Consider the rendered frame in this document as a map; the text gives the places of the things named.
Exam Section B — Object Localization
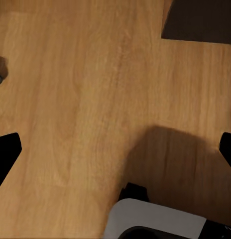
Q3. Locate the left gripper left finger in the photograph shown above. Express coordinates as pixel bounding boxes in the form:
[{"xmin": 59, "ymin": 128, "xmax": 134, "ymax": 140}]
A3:
[{"xmin": 0, "ymin": 132, "xmax": 22, "ymax": 186}]

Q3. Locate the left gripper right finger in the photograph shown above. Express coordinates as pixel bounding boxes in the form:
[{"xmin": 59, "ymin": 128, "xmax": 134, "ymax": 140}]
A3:
[{"xmin": 219, "ymin": 132, "xmax": 231, "ymax": 167}]

